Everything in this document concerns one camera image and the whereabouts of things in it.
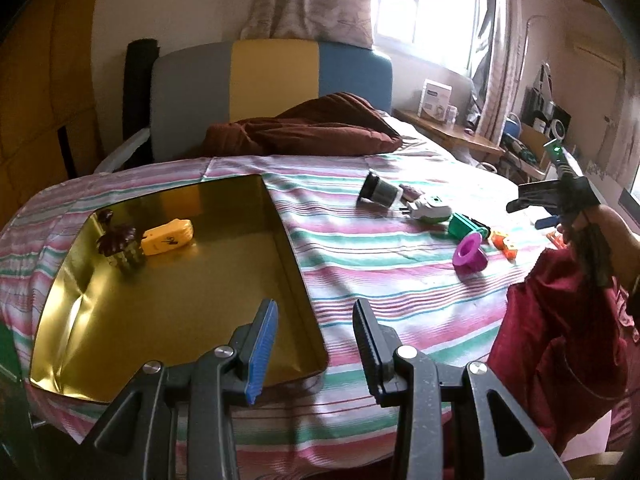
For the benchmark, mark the small maroon object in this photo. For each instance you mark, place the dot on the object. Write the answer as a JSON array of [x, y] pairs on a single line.
[[411, 192]]

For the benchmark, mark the purple plastic cup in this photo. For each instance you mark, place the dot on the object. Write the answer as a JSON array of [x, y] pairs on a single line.
[[470, 255]]

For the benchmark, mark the window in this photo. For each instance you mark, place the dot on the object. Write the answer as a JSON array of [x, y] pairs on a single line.
[[425, 5]]

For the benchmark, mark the small white bottle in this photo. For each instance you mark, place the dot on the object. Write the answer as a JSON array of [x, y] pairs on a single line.
[[452, 114]]

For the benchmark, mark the pale floral pillow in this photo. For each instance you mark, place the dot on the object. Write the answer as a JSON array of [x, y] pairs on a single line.
[[420, 142]]

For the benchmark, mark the brown duvet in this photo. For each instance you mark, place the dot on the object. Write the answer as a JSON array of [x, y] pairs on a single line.
[[310, 130]]

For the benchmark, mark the red garment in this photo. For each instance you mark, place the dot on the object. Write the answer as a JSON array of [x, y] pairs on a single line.
[[560, 340]]

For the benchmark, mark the red orange puzzle piece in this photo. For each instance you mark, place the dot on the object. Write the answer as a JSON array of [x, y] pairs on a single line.
[[504, 245]]

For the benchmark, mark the orange plastic comb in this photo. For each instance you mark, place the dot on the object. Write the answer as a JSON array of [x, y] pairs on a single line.
[[557, 241]]

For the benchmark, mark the person's right hand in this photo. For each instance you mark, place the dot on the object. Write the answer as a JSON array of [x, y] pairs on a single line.
[[570, 222]]

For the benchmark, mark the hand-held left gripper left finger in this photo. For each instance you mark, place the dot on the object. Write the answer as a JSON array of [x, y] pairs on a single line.
[[260, 355]]

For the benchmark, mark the patterned side curtain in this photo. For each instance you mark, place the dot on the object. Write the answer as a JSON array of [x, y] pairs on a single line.
[[507, 60]]

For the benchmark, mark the striped bed sheet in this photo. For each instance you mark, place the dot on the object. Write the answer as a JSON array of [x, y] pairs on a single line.
[[390, 280]]

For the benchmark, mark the white cardboard box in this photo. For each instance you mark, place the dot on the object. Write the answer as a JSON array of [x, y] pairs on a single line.
[[435, 100]]

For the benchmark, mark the grey yellow blue headboard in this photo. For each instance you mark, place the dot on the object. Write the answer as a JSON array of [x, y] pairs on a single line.
[[275, 75]]

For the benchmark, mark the white green plug adapter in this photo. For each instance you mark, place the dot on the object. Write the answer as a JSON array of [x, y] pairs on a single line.
[[427, 210]]

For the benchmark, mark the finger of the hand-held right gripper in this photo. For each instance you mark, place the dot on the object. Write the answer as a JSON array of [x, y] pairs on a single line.
[[548, 222], [537, 195]]

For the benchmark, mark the green plastic block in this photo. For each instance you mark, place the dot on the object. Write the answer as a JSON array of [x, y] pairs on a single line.
[[465, 225]]

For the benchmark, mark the brown cupcake toy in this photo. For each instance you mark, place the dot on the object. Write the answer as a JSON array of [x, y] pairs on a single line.
[[122, 250]]

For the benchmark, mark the yellow plastic toy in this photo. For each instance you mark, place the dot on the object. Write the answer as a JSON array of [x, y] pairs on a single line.
[[167, 240]]

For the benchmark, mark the wooden desk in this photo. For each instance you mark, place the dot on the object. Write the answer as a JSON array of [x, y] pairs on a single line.
[[450, 132]]

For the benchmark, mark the blue ball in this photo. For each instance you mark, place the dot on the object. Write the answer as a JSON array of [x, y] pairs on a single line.
[[511, 125]]

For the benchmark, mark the cluttered desk shelf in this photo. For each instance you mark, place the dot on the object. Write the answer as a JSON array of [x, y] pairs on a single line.
[[542, 110]]

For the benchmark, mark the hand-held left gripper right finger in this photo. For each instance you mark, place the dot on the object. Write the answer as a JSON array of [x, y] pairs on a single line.
[[367, 355]]

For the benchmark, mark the person's right forearm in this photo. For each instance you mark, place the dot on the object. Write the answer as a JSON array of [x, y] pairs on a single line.
[[622, 240]]

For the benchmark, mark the black grey cylinder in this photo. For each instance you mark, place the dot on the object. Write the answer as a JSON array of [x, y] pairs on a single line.
[[380, 190]]

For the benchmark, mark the black padded post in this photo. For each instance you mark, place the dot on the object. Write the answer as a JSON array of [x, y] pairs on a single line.
[[137, 85]]

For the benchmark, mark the white round fan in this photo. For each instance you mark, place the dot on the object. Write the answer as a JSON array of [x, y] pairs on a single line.
[[559, 130]]

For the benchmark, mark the gold metal tray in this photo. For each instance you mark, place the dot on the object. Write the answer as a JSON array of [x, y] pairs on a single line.
[[175, 300]]

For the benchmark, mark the white bed rail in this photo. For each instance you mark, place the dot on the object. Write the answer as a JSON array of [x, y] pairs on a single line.
[[125, 150]]

